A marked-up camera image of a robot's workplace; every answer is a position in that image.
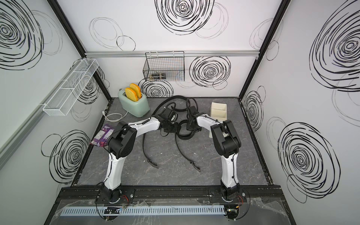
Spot black wire wall basket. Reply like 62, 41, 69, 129
142, 51, 185, 82

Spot purple snack packet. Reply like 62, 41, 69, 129
90, 124, 114, 147

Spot rear yellow toast slice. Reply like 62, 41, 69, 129
129, 83, 142, 99

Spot white toaster power cord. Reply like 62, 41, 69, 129
101, 110, 128, 123

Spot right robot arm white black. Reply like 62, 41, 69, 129
187, 106, 242, 202

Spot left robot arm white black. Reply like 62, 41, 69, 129
103, 106, 177, 203

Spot cream divided storage organizer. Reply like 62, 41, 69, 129
210, 102, 227, 122

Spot dark item in basket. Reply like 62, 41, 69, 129
148, 73, 167, 80

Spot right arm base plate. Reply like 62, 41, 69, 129
208, 186, 250, 203

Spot yellow toast slice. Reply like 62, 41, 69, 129
129, 83, 142, 99
125, 88, 138, 102

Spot white mesh wall shelf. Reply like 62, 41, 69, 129
43, 58, 99, 116

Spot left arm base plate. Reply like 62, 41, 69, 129
95, 187, 135, 205

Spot long black leather belt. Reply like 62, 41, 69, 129
142, 95, 187, 169

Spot slotted grey cable duct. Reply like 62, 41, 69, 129
60, 205, 226, 217

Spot front yellow toast slice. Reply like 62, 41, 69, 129
125, 88, 138, 102

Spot mint green toaster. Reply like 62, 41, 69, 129
118, 89, 150, 118

